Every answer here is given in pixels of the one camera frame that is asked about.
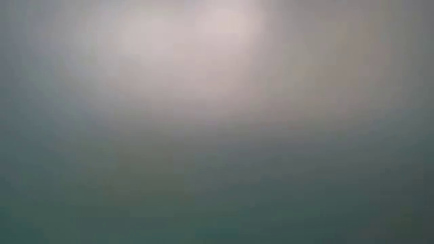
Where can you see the green translucent tray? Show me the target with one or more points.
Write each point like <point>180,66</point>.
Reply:
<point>217,152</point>

